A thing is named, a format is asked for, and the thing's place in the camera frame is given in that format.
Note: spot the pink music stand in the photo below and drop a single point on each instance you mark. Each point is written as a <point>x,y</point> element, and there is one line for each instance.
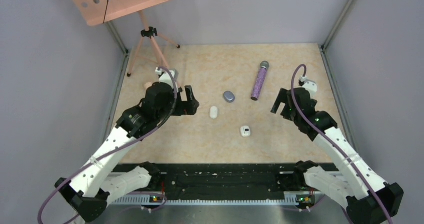
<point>97,12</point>

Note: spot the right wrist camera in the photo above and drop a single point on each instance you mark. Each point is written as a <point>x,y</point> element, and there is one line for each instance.
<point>308,84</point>

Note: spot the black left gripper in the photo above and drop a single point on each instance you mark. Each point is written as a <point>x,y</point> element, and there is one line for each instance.
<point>188,107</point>

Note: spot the white earbud case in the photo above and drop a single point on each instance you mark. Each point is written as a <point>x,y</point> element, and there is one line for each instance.
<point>245,131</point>

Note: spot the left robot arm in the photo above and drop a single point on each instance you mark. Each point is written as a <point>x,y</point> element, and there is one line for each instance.
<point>88,191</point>

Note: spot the lavender charging case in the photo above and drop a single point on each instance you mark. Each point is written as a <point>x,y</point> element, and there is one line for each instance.
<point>229,97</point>

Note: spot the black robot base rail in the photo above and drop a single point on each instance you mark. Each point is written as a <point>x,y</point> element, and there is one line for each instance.
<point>228,182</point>

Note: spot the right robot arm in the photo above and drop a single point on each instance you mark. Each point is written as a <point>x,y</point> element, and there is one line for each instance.
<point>364,195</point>

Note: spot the purple glitter microphone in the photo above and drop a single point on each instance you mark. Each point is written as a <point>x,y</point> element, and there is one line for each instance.
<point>260,80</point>

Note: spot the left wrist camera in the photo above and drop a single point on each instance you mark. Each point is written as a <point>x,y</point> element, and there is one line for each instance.
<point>165,77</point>

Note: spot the white oval charging case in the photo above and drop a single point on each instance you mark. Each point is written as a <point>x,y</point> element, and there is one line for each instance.
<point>213,112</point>

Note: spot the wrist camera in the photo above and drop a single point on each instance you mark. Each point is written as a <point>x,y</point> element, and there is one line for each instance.
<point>308,84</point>
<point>165,77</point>

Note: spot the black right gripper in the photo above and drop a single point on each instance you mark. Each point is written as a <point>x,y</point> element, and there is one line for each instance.
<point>282,97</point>

